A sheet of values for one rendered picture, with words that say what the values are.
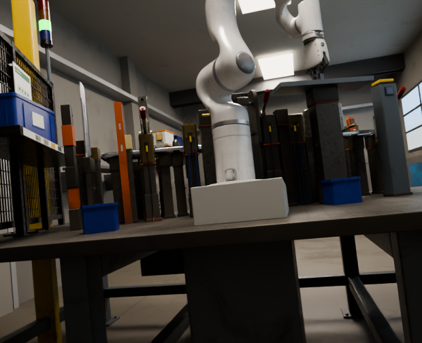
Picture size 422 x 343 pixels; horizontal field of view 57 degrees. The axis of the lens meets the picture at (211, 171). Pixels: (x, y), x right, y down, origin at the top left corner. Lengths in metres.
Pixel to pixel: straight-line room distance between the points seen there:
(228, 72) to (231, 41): 0.10
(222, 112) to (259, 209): 0.33
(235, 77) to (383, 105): 0.69
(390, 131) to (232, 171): 0.74
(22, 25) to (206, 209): 1.74
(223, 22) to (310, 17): 0.46
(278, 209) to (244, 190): 0.10
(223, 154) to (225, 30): 0.39
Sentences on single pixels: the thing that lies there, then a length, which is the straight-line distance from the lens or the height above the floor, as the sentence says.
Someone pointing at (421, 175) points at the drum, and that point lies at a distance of 5.85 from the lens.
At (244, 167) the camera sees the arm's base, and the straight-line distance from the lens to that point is 1.16.
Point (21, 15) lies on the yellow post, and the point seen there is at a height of 1.88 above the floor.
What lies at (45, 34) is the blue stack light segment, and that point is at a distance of 2.65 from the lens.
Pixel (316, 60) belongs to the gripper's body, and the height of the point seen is 1.26.
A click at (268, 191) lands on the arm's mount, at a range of 1.06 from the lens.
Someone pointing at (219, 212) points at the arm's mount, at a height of 0.73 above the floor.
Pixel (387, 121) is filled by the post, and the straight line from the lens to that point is 1.66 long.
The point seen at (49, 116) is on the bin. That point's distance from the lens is 1.57.
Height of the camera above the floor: 0.78
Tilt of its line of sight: 3 degrees up
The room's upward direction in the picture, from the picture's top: 6 degrees counter-clockwise
